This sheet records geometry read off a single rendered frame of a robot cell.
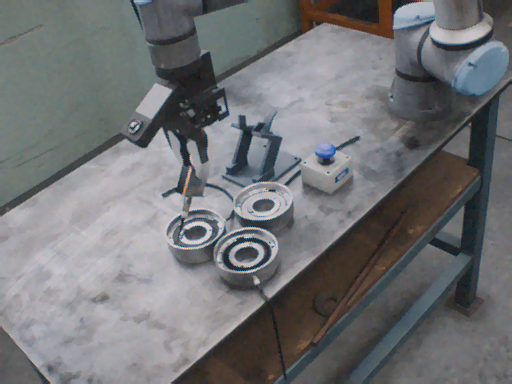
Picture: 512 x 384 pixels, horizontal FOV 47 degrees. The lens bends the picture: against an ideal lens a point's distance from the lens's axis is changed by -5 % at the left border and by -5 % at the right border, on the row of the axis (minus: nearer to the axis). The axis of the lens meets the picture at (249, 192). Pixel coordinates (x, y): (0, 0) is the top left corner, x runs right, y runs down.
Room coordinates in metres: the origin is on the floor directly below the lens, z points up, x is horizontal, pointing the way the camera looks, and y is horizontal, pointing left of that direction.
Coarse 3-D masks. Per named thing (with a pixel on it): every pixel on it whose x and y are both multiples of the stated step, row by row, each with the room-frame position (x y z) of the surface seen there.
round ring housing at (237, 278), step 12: (252, 228) 0.78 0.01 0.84; (228, 240) 0.77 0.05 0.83; (276, 240) 0.74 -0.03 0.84; (216, 252) 0.74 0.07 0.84; (240, 252) 0.75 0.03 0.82; (252, 252) 0.75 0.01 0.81; (276, 252) 0.71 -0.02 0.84; (216, 264) 0.71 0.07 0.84; (240, 264) 0.71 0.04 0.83; (252, 264) 0.70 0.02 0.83; (264, 264) 0.69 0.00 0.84; (276, 264) 0.70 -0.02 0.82; (228, 276) 0.69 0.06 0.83; (240, 276) 0.68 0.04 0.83; (252, 276) 0.68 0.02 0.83; (264, 276) 0.68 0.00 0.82
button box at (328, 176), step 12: (312, 156) 0.94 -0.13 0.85; (336, 156) 0.93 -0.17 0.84; (348, 156) 0.92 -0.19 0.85; (312, 168) 0.90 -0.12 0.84; (324, 168) 0.90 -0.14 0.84; (336, 168) 0.89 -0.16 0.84; (348, 168) 0.91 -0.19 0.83; (312, 180) 0.91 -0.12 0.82; (324, 180) 0.88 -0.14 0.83; (336, 180) 0.88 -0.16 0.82; (324, 192) 0.88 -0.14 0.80
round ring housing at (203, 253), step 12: (180, 216) 0.85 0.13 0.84; (192, 216) 0.85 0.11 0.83; (204, 216) 0.85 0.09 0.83; (216, 216) 0.83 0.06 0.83; (168, 228) 0.82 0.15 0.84; (192, 228) 0.82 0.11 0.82; (204, 228) 0.82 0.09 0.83; (168, 240) 0.79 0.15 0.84; (204, 240) 0.78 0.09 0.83; (216, 240) 0.77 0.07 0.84; (180, 252) 0.76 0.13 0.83; (192, 252) 0.75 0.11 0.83; (204, 252) 0.75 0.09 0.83
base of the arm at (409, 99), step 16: (400, 80) 1.11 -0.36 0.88; (416, 80) 1.08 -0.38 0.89; (432, 80) 1.07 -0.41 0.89; (400, 96) 1.10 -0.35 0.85; (416, 96) 1.07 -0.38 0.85; (432, 96) 1.07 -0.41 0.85; (448, 96) 1.07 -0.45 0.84; (400, 112) 1.09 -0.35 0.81; (416, 112) 1.06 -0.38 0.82; (432, 112) 1.06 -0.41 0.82; (448, 112) 1.06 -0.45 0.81
